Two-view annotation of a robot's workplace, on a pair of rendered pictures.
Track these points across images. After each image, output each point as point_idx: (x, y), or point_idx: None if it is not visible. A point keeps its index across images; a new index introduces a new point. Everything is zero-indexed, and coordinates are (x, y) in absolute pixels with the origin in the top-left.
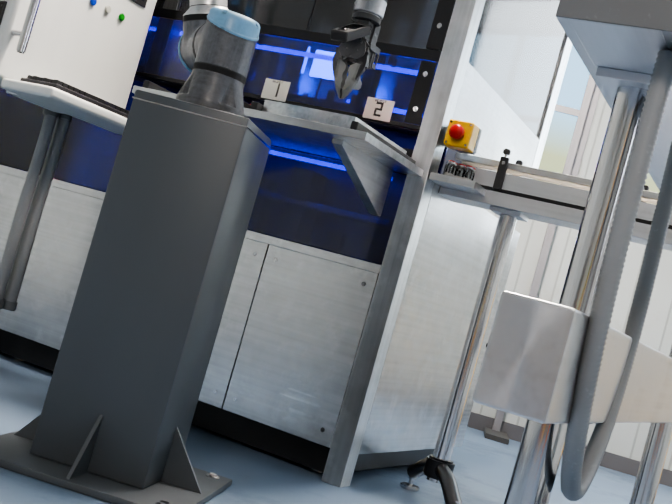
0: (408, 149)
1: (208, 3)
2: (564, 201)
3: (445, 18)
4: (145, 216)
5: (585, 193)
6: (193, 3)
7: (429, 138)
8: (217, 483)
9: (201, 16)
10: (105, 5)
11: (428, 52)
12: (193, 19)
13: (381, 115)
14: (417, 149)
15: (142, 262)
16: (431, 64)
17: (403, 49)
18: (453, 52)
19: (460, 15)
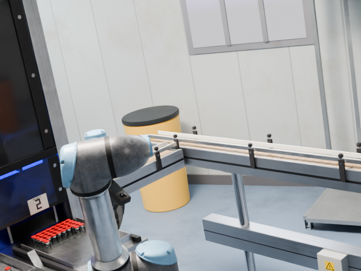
0: (50, 211)
1: (122, 251)
2: (132, 180)
3: (47, 124)
4: None
5: (138, 170)
6: (113, 258)
7: (76, 200)
8: None
9: (127, 262)
10: None
11: (49, 151)
12: (123, 268)
13: (42, 206)
14: (73, 210)
15: None
16: (55, 157)
17: (32, 158)
18: (63, 142)
19: (55, 118)
